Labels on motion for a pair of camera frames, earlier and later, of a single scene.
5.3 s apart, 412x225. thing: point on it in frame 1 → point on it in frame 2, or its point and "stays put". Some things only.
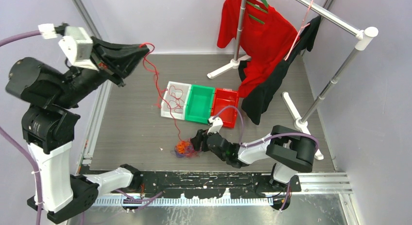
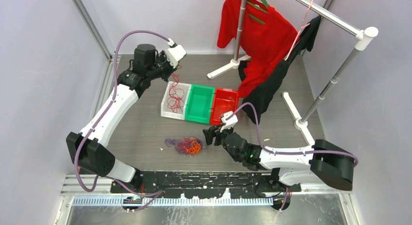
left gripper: x=115 y=60 → x=171 y=70
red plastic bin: x=223 y=97 stays put
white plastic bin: x=177 y=95 stays put
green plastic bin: x=199 y=104 stays put
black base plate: x=237 y=184 stays put
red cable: x=160 y=92 → x=176 y=102
